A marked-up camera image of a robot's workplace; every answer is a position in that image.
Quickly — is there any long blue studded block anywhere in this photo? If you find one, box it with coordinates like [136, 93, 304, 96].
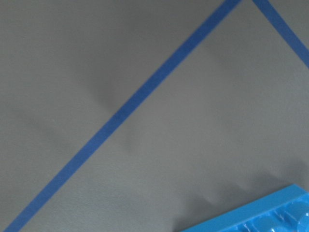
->
[185, 185, 309, 232]

